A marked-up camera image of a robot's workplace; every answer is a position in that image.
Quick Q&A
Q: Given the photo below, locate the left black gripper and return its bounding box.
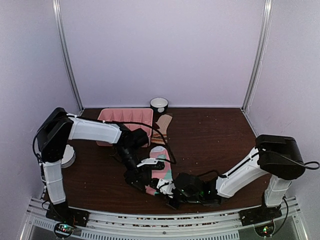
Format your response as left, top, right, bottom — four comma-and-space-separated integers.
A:
115, 145, 151, 194

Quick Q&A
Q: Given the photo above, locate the pink sock with teal patches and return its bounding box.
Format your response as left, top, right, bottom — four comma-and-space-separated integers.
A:
149, 146, 173, 186

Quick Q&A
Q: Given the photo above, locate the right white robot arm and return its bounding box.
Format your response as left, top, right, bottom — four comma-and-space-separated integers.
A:
167, 134, 306, 221

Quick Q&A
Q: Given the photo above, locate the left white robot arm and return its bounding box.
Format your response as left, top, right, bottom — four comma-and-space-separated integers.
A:
33, 107, 162, 222

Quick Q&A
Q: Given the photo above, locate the beige striped ribbed sock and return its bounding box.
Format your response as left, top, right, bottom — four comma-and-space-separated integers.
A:
151, 113, 173, 145

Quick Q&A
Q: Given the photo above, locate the pink divided organizer tray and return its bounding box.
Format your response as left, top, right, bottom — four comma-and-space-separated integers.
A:
96, 108, 154, 148

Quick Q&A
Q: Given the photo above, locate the black and white bowl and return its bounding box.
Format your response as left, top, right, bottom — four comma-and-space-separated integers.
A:
149, 97, 169, 114

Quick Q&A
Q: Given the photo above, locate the white fluted bowl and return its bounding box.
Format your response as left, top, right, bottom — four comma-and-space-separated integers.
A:
61, 144, 76, 169

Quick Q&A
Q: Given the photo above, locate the left round control board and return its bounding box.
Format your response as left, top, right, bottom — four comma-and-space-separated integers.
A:
53, 222, 75, 239

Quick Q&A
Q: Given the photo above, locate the round control board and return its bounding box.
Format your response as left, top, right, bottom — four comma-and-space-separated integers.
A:
254, 222, 275, 238
53, 222, 75, 239

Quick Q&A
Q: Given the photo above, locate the right round control board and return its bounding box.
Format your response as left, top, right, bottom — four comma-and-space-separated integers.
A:
254, 222, 275, 238

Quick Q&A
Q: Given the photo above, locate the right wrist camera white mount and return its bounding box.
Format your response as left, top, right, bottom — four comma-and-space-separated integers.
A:
156, 178, 176, 196

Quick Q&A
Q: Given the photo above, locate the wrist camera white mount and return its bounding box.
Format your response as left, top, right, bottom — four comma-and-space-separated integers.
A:
137, 158, 165, 170
156, 178, 176, 196

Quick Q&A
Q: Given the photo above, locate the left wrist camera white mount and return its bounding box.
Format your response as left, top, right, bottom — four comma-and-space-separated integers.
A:
137, 158, 165, 170

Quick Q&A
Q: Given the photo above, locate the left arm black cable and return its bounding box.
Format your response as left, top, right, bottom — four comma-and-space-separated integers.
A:
104, 119, 177, 166

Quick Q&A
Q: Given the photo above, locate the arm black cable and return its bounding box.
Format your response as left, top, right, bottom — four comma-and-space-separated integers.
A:
104, 119, 177, 166
197, 147, 320, 181

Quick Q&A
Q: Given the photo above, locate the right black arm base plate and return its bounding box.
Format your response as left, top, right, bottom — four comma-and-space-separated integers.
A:
238, 205, 282, 226

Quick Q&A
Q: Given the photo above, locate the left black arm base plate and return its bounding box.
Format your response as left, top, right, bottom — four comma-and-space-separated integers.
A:
45, 206, 90, 227

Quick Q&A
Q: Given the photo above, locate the aluminium front rail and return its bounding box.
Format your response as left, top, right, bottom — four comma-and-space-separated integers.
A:
19, 196, 307, 240

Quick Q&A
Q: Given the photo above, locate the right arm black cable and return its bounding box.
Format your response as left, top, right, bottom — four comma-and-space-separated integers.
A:
197, 147, 320, 181

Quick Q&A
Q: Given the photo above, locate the left aluminium frame post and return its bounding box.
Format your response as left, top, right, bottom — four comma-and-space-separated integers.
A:
52, 0, 85, 115

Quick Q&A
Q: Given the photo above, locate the aluminium frame post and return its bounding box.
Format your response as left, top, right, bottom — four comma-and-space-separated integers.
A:
52, 0, 85, 115
241, 0, 273, 113

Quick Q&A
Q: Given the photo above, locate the right aluminium frame post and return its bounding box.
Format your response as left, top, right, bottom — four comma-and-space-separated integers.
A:
241, 0, 273, 113

